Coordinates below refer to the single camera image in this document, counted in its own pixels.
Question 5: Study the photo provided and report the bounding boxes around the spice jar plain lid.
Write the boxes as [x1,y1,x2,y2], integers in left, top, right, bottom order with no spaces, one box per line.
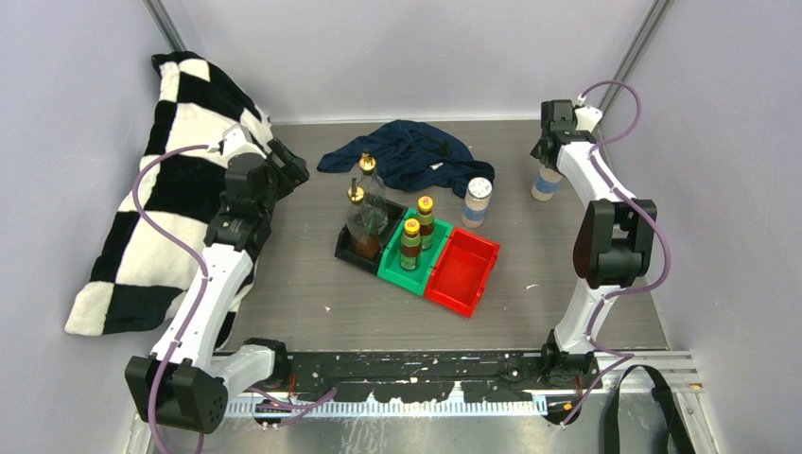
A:
[531,166,563,201]

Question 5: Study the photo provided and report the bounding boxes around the brown oil cruet gold spout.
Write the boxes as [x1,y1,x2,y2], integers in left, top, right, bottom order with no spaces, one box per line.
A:
[346,177,380,260]

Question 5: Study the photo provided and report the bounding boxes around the clear glass cruet gold spout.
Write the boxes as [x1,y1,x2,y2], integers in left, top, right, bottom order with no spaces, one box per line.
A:
[358,151,389,234]

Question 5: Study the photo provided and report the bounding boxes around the spice jar perforated lid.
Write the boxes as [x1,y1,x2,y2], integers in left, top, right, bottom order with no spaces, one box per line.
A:
[462,177,493,228]

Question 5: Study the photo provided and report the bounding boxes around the sauce bottle yellow cap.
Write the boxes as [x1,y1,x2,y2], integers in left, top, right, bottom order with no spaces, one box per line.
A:
[417,196,435,250]
[399,218,422,271]

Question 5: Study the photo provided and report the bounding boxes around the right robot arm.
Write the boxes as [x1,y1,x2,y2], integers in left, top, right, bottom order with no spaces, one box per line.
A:
[531,99,657,389]

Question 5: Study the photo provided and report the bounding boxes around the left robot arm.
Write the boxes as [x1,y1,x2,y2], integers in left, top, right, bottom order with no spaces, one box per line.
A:
[125,139,309,436]

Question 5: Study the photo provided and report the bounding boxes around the black plastic bin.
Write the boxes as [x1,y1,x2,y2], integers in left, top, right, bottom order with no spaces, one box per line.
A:
[335,201,408,275]

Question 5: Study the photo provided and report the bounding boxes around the dark blue shorts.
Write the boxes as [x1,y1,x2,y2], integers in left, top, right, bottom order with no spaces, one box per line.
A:
[317,120,496,198]

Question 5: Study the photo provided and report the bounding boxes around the green plastic bin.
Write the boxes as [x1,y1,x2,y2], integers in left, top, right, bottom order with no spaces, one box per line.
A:
[376,208,454,297]

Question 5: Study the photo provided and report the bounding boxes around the black white checkered blanket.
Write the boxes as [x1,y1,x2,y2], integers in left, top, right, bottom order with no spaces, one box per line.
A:
[65,51,273,336]

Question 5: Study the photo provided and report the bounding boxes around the red plastic bin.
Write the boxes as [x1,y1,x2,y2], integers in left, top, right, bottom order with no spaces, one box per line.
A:
[424,227,500,319]

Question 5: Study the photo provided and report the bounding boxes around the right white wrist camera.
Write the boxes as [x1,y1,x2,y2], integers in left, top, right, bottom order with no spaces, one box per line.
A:
[573,94,603,132]

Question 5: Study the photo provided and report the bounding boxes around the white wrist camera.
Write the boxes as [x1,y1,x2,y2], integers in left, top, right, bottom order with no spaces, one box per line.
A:
[218,124,261,157]
[573,94,603,132]

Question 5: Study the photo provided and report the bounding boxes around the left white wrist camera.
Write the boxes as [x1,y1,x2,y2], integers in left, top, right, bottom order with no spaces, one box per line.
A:
[218,124,261,157]

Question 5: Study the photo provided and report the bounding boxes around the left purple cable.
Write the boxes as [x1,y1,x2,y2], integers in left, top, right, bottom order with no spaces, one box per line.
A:
[131,144,221,454]

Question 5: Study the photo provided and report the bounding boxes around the purple cable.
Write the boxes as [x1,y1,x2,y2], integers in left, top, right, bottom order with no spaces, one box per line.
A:
[560,79,672,428]
[131,144,221,454]

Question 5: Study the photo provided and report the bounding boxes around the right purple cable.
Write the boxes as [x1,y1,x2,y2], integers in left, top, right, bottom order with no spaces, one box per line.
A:
[560,79,672,428]

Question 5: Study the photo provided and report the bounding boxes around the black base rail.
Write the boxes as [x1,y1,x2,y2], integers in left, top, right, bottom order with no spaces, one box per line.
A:
[255,350,600,404]

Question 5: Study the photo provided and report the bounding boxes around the black strap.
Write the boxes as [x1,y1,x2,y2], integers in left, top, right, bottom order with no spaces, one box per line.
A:
[602,364,697,454]

